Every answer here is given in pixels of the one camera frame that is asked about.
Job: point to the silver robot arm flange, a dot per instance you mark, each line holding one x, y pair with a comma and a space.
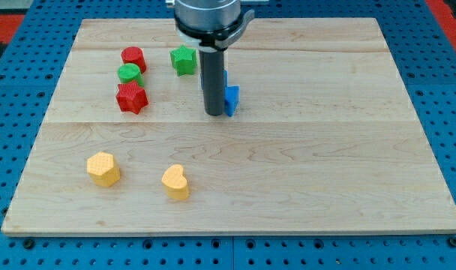
210, 25

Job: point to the blue triangle block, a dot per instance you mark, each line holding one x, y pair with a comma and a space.
231, 99

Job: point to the yellow heart block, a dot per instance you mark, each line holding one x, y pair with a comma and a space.
174, 183

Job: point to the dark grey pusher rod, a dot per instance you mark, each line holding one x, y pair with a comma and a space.
212, 81

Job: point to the green star block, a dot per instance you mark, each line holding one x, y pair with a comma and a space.
184, 60

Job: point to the wooden board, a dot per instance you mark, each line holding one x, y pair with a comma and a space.
325, 140

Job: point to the red star block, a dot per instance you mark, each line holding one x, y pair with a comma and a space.
131, 97

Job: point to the green cylinder block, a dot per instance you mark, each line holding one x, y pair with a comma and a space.
130, 72

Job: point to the red cylinder block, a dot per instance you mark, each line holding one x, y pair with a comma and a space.
134, 55

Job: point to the yellow hexagon block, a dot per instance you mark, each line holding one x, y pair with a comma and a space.
103, 169

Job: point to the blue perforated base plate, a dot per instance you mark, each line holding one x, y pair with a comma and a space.
32, 63

